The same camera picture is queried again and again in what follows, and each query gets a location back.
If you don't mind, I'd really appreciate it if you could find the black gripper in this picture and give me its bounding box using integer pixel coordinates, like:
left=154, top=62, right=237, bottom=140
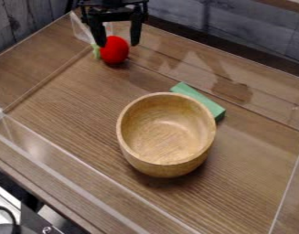
left=78, top=0, right=150, bottom=48

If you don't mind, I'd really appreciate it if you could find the red plush fruit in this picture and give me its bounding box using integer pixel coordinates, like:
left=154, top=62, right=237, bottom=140
left=93, top=36, right=130, bottom=65

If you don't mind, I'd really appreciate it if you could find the green rectangular block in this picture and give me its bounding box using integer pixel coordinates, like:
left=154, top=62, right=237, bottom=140
left=170, top=82, right=226, bottom=122

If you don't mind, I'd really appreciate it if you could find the wooden bowl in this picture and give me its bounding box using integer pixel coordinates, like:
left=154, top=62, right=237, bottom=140
left=117, top=92, right=217, bottom=178

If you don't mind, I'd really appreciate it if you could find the black metal bracket with screw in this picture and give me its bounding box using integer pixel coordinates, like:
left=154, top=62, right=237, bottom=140
left=19, top=204, right=93, bottom=234

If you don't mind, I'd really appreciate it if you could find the black cable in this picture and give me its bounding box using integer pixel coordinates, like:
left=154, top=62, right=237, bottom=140
left=0, top=206, right=22, bottom=234

